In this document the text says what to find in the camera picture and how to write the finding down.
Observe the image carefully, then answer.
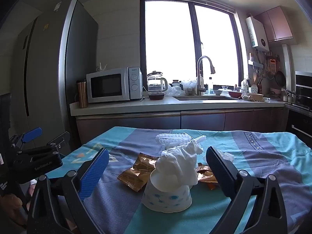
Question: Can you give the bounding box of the kitchen sink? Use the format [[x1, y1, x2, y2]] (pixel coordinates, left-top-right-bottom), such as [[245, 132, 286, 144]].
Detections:
[[173, 95, 240, 101]]

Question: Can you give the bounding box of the white foam net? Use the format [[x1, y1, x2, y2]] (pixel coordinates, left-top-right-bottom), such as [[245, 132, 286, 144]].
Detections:
[[155, 132, 206, 149]]

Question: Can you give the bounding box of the pink upper cabinet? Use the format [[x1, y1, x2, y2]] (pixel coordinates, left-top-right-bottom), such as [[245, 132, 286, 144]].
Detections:
[[253, 6, 293, 43]]

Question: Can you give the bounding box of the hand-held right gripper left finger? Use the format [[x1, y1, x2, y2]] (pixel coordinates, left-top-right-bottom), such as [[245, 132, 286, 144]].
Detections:
[[27, 148, 110, 234]]

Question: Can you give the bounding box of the black frying pan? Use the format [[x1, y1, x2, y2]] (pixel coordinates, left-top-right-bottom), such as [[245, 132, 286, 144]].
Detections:
[[275, 63, 286, 87]]

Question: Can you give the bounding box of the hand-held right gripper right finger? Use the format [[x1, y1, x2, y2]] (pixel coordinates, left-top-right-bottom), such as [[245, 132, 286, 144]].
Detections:
[[205, 146, 288, 234]]

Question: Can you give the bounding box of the dark framed window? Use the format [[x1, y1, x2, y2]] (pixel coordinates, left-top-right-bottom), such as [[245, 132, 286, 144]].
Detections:
[[140, 0, 249, 94]]

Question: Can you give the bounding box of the dark kitchen counter cabinet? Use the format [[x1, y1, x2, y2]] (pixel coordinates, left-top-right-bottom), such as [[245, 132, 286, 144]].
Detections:
[[69, 95, 293, 147]]

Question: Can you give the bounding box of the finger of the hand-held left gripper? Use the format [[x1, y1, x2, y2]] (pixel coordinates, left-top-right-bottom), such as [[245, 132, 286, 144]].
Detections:
[[46, 131, 72, 156], [8, 127, 43, 152]]

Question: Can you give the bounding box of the gold snack wrapper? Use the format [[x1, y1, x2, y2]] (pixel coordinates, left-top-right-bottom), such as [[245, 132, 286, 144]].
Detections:
[[196, 162, 218, 191], [117, 152, 159, 192]]

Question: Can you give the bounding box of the crumpled clear plastic bag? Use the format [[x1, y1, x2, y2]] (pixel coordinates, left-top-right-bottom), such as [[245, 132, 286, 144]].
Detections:
[[166, 84, 185, 97]]

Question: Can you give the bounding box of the steel kitchen faucet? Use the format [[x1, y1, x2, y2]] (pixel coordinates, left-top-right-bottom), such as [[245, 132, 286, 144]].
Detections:
[[196, 56, 216, 95]]

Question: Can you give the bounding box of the large white tissue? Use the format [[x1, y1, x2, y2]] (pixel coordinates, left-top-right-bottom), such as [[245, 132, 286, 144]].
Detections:
[[155, 140, 204, 186]]

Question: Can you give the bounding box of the white microwave oven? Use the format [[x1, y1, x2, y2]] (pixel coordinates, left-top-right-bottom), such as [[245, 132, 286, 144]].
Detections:
[[86, 67, 143, 103]]

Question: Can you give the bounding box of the beige rectangular dish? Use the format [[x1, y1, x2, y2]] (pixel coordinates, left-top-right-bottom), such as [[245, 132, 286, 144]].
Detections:
[[244, 92, 265, 102]]

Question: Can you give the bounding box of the grey wall shelf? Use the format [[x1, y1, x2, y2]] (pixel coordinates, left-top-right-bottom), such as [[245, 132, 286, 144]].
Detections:
[[248, 59, 265, 69]]

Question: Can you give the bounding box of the small white tissue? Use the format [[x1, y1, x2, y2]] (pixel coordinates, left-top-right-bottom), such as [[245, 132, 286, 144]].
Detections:
[[216, 149, 234, 162]]

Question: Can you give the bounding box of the dark red lidded container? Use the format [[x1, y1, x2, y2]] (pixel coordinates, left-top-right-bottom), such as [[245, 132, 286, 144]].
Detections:
[[148, 92, 165, 101]]

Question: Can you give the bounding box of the person's left hand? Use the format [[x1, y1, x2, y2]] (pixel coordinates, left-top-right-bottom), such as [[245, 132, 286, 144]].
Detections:
[[0, 193, 28, 226]]

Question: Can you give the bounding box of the blue purple tablecloth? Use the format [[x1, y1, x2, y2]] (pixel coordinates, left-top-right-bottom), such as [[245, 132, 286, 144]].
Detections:
[[45, 126, 312, 234]]

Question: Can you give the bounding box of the grey refrigerator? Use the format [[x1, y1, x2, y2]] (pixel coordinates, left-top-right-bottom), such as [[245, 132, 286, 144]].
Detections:
[[10, 0, 99, 149]]

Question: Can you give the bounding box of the black built-in oven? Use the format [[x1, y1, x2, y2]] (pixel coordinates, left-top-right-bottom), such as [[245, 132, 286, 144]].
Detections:
[[285, 71, 312, 152]]

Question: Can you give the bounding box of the white dotted paper cup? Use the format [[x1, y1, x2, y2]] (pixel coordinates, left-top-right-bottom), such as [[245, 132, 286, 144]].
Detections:
[[142, 168, 192, 212]]

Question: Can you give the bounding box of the copper thermos mug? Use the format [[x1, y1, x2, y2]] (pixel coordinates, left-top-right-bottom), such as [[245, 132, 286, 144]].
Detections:
[[76, 79, 89, 109]]

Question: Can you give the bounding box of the white water heater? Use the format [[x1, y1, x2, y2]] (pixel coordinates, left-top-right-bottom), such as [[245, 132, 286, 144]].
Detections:
[[245, 16, 270, 53]]

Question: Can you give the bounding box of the white plastic bag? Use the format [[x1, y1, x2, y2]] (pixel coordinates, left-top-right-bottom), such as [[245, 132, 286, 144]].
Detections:
[[180, 79, 198, 95]]

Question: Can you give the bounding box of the glass electric kettle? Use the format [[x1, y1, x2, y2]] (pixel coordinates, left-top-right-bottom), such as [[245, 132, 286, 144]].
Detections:
[[147, 71, 168, 93]]

